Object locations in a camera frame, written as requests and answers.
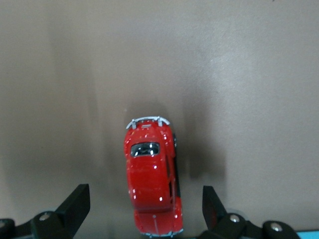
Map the red beetle toy car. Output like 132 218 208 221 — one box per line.
123 115 184 238

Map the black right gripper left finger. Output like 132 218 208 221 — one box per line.
0 183 91 239

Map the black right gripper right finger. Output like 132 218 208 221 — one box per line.
198 185 300 239

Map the blue plastic box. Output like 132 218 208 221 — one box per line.
296 230 319 239

